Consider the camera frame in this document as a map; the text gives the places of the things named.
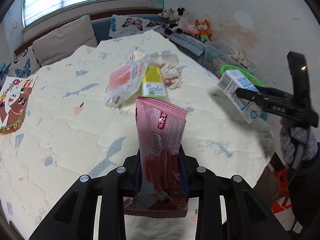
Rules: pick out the cartoon bear paper bag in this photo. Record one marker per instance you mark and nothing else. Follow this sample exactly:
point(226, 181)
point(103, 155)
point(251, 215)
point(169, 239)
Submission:
point(14, 97)

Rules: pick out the pink snack wrapper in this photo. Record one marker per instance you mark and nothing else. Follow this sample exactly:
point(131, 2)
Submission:
point(160, 127)

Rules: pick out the butterfly pillow right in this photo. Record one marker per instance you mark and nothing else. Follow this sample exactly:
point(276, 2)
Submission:
point(128, 25)

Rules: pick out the blue sofa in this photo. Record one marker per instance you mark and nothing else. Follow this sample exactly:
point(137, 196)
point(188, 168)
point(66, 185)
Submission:
point(102, 27)

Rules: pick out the patterned folded cloth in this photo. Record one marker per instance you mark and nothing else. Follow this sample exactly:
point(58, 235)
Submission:
point(187, 42)

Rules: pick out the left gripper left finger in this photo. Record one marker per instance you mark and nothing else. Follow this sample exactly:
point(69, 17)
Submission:
point(123, 181)

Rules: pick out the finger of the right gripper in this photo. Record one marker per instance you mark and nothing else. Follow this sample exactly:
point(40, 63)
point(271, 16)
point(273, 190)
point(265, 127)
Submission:
point(250, 95)
point(263, 90)

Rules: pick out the orange fox plush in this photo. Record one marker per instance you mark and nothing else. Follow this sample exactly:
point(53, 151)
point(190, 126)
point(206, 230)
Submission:
point(204, 31)

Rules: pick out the grey plush toy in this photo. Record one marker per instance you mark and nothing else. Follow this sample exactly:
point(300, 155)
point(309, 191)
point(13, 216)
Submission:
point(166, 13)

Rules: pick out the butterfly pillow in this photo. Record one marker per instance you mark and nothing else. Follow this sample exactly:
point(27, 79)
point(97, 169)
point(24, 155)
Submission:
point(128, 25)
point(23, 65)

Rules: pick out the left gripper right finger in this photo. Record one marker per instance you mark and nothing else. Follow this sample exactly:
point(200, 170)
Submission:
point(200, 182)

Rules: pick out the clear storage bin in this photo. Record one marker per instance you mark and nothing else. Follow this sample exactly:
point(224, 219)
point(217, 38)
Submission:
point(218, 54)

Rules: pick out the pink pig plush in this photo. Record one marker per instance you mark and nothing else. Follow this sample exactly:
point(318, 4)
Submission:
point(191, 30)

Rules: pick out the beige cushion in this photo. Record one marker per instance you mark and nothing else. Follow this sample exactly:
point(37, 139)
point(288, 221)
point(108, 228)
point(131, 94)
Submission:
point(64, 41)

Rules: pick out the white quilted table cloth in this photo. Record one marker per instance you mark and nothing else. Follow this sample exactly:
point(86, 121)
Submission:
point(69, 131)

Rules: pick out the butterfly pillow left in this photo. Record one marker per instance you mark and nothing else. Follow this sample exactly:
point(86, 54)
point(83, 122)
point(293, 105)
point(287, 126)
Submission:
point(23, 65)

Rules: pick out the cow plush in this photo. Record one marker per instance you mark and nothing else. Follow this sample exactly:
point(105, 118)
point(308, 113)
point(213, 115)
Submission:
point(177, 21)

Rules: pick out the clear bottle yellow label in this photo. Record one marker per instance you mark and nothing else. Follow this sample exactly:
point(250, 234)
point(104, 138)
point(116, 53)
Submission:
point(152, 83)

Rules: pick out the blue white milk carton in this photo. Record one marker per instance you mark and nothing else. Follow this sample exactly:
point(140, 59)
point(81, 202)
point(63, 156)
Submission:
point(229, 82)

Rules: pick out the clear plastic bag pink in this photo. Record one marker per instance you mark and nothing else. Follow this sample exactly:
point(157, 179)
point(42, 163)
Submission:
point(125, 81)

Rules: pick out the grey gloved right hand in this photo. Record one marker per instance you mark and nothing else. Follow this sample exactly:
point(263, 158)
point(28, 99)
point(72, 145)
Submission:
point(290, 138)

